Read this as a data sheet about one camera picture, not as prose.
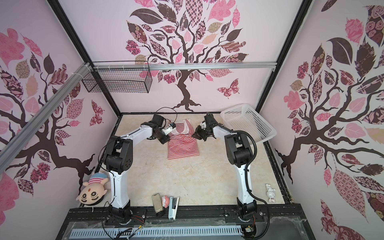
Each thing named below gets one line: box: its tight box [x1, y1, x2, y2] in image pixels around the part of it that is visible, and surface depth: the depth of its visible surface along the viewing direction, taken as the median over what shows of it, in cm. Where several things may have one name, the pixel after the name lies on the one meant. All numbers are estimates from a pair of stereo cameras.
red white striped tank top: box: [167, 118, 200, 160], surface depth 101 cm
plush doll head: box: [76, 172, 109, 206], surface depth 76 cm
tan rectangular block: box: [151, 193, 163, 213], surface depth 76 cm
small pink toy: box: [161, 195, 170, 209], surface depth 76 cm
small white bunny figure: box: [265, 183, 276, 203], surface depth 81 cm
